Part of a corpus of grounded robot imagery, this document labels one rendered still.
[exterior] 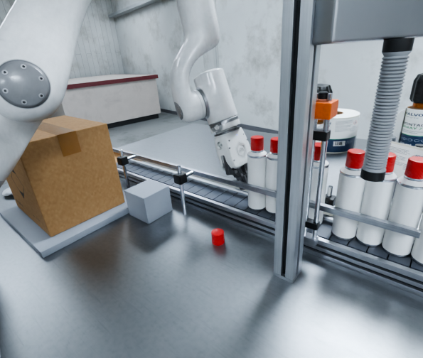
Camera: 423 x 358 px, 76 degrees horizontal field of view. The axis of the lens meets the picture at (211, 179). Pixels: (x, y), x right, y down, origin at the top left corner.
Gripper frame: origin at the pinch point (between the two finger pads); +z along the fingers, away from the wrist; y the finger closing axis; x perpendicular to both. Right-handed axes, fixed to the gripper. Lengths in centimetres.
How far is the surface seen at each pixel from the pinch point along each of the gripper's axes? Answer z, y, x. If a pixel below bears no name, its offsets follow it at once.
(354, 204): 7.3, -2.3, -28.8
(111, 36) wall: -342, 431, 653
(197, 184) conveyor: -0.8, 1.4, 21.2
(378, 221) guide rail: 10.2, -4.3, -33.1
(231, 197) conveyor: 4.4, 0.2, 6.7
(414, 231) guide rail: 12.2, -4.3, -38.6
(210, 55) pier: -134, 356, 277
